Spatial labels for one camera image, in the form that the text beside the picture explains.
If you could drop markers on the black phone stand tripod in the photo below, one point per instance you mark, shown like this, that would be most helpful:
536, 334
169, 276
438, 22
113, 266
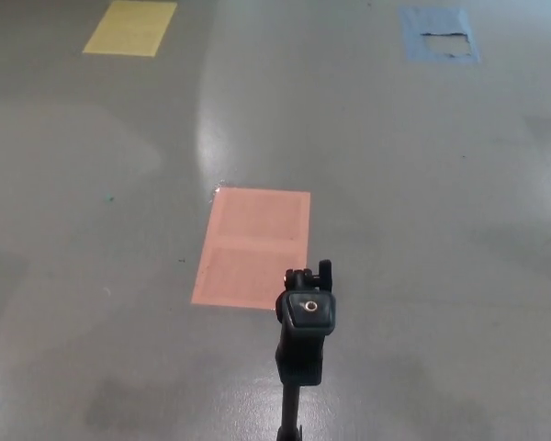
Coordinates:
303, 358

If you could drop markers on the torn blue floor sheet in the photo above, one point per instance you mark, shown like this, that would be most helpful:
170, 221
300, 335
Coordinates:
413, 46

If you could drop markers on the yellow floor sheet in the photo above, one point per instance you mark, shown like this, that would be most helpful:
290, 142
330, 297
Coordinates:
128, 30

